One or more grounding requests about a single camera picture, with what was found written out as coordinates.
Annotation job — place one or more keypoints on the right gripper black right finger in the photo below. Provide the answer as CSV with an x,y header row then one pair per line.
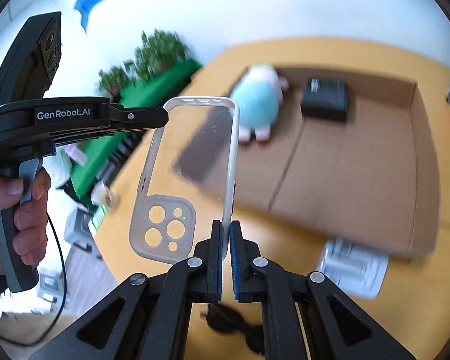
x,y
305,316

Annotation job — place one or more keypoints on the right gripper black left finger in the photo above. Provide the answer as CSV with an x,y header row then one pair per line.
x,y
146,317

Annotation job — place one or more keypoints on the black sunglasses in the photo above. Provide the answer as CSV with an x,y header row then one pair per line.
x,y
227,320

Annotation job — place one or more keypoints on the clear white phone case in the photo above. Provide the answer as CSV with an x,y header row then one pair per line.
x,y
188,178

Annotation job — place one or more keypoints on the black UGREEN charger box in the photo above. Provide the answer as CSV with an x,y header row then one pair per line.
x,y
325,99

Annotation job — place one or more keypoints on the pig plush green hair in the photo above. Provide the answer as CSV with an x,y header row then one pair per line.
x,y
259,95

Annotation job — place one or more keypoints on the left human hand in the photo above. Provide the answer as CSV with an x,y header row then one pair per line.
x,y
30,218

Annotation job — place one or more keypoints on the green covered side table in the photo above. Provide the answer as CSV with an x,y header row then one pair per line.
x,y
108,154

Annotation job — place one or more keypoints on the white plastic blister pack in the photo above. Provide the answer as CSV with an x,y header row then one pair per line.
x,y
357,270

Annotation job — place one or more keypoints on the small potted green plant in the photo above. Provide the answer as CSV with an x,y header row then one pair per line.
x,y
113,80

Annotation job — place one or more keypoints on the paper cup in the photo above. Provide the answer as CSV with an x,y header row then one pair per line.
x,y
102,195

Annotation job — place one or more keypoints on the shallow cardboard box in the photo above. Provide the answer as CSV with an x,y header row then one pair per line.
x,y
373,179

